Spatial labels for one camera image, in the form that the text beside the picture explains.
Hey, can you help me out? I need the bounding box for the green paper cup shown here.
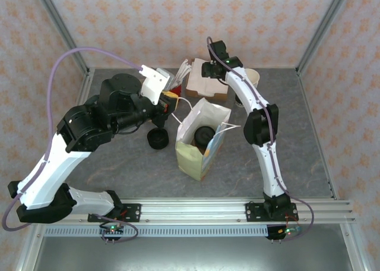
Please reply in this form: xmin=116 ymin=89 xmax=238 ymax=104
xmin=194 ymin=125 xmax=217 ymax=149

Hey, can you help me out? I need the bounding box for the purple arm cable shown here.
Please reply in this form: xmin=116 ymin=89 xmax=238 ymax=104
xmin=1 ymin=46 xmax=145 ymax=245
xmin=206 ymin=36 xmax=315 ymax=242

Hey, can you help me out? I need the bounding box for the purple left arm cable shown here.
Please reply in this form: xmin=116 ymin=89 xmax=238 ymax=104
xmin=1 ymin=46 xmax=145 ymax=245

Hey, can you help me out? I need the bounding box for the stack of black lids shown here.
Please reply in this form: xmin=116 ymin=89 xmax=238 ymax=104
xmin=147 ymin=127 xmax=170 ymax=150

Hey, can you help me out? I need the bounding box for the slotted grey cable duct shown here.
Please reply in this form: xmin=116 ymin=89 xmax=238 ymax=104
xmin=43 ymin=225 xmax=270 ymax=238

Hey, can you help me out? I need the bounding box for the aluminium frame leg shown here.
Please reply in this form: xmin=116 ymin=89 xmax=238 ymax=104
xmin=340 ymin=223 xmax=368 ymax=271
xmin=14 ymin=223 xmax=45 ymax=271

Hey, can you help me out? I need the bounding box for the small circuit board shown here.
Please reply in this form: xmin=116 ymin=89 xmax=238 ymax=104
xmin=275 ymin=225 xmax=303 ymax=237
xmin=99 ymin=222 xmax=125 ymax=236

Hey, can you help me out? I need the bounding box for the grey metal panel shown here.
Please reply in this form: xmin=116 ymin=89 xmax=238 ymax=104
xmin=32 ymin=237 xmax=357 ymax=271

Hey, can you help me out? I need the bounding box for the aluminium frame post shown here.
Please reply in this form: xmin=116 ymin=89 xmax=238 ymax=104
xmin=31 ymin=0 xmax=91 ymax=75
xmin=296 ymin=0 xmax=354 ymax=75

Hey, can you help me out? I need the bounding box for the brown cardboard napkin box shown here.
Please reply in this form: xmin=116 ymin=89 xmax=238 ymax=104
xmin=185 ymin=63 xmax=230 ymax=101

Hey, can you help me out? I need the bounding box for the aluminium mounting rail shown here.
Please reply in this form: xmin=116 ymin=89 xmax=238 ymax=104
xmin=61 ymin=197 xmax=356 ymax=224

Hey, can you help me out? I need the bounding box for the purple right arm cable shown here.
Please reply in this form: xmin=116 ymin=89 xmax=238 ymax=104
xmin=206 ymin=36 xmax=315 ymax=242

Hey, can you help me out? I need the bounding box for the white green paper bag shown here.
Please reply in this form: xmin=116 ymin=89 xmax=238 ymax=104
xmin=172 ymin=97 xmax=242 ymax=182

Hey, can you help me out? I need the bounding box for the white wrapped straw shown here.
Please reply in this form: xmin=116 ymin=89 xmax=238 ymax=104
xmin=178 ymin=63 xmax=192 ymax=84
xmin=180 ymin=68 xmax=194 ymax=83
xmin=175 ymin=59 xmax=188 ymax=84

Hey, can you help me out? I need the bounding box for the stack of paper cups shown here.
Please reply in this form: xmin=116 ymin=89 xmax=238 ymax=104
xmin=235 ymin=68 xmax=261 ymax=108

